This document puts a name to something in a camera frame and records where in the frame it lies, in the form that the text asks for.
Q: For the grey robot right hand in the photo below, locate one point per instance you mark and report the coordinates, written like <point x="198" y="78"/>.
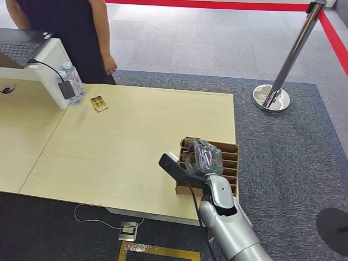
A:
<point x="206" y="160"/>

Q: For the person's left hand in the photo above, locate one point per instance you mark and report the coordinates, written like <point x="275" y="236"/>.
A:
<point x="110" y="65"/>

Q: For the person's left forearm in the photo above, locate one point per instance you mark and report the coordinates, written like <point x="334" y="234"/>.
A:
<point x="100" y="25"/>

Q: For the person's right forearm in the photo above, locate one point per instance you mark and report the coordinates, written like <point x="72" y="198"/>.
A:
<point x="17" y="14"/>

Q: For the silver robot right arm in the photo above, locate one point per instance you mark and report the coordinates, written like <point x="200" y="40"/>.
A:
<point x="231" y="230"/>

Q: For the brown slotted card organizer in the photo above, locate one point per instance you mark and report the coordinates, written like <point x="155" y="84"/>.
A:
<point x="229" y="158"/>

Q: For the gold card stack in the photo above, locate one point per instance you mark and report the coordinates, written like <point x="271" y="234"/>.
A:
<point x="99" y="104"/>

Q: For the person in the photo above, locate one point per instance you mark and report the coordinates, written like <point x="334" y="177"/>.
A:
<point x="68" y="28"/>

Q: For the clear plastic water bottle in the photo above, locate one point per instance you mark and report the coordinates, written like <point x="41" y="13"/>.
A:
<point x="76" y="77"/>
<point x="63" y="74"/>

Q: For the black power adapter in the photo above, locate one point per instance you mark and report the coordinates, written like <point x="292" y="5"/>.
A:
<point x="66" y="90"/>

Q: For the white laptop stand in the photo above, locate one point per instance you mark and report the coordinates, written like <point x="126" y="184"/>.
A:
<point x="54" y="50"/>

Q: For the dark grey laptop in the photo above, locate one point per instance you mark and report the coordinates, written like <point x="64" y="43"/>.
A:
<point x="19" y="47"/>

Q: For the metal floor socket box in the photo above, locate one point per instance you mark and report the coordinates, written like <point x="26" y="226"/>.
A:
<point x="127" y="231"/>

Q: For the red barrier belt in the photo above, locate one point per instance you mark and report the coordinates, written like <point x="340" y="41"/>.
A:
<point x="334" y="43"/>
<point x="206" y="4"/>

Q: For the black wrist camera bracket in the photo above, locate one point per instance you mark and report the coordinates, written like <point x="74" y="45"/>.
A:
<point x="177" y="173"/>

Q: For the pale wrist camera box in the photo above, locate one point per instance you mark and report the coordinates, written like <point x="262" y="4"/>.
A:
<point x="173" y="157"/>

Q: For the gold floor tape frame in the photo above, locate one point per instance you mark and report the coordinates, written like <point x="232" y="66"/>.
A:
<point x="158" y="251"/>

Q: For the chrome stanchion post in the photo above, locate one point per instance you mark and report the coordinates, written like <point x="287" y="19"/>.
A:
<point x="294" y="54"/>

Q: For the black round base plate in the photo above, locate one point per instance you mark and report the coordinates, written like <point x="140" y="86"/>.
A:
<point x="333" y="230"/>

